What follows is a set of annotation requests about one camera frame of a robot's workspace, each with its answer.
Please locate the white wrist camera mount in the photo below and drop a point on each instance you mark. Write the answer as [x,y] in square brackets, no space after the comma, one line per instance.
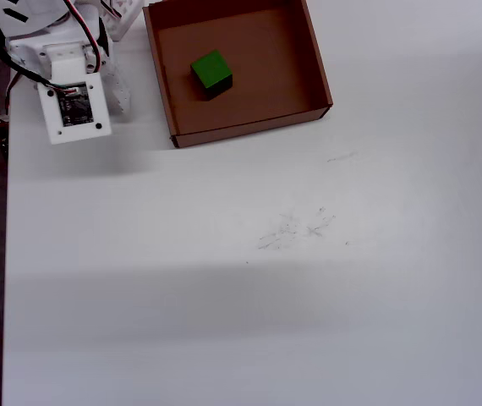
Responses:
[97,105]

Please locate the brown cardboard box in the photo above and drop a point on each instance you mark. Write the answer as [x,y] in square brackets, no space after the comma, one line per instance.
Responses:
[266,84]

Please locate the green cube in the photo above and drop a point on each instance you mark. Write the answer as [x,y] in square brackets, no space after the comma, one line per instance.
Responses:
[211,67]

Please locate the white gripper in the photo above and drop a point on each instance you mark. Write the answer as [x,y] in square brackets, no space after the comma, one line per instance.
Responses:
[119,95]

